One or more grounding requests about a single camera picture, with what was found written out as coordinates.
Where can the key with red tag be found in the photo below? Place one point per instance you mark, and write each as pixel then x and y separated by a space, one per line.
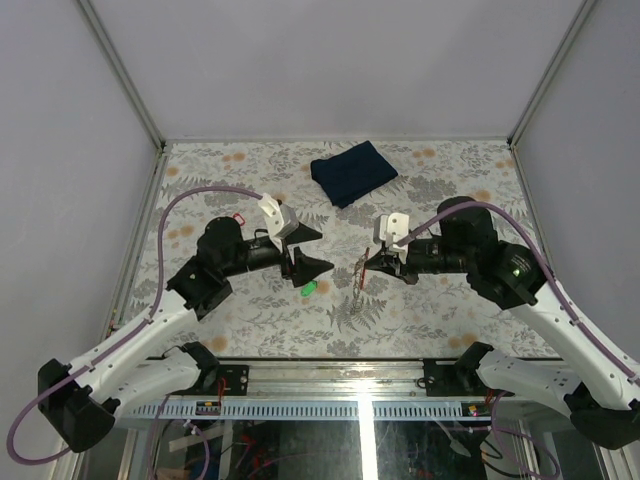
pixel 240 219

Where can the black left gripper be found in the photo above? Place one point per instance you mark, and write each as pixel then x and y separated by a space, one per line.
pixel 306 268

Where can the left aluminium frame post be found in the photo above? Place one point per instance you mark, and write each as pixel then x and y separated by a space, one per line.
pixel 121 74

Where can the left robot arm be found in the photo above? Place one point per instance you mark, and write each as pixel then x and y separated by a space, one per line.
pixel 83 399

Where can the aluminium table edge rail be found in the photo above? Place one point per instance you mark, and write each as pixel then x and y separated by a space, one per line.
pixel 308 379

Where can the aluminium frame post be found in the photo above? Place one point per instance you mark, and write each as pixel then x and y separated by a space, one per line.
pixel 121 74
pixel 578 22

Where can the right aluminium frame post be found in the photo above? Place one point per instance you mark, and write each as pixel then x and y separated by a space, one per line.
pixel 578 22

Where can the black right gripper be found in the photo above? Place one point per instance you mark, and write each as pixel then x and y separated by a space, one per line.
pixel 390 262

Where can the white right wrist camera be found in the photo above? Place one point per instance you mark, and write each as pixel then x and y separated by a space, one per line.
pixel 389 230

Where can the key with green tag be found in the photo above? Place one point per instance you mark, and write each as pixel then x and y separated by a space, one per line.
pixel 309 289

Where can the steel key holder red handle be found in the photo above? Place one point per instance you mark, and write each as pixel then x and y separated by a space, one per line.
pixel 358 278

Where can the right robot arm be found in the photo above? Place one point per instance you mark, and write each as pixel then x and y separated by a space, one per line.
pixel 599 393

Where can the perforated cable duct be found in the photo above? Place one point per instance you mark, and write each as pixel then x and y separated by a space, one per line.
pixel 244 409

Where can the folded dark blue cloth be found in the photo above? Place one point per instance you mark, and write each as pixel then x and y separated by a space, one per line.
pixel 352 174

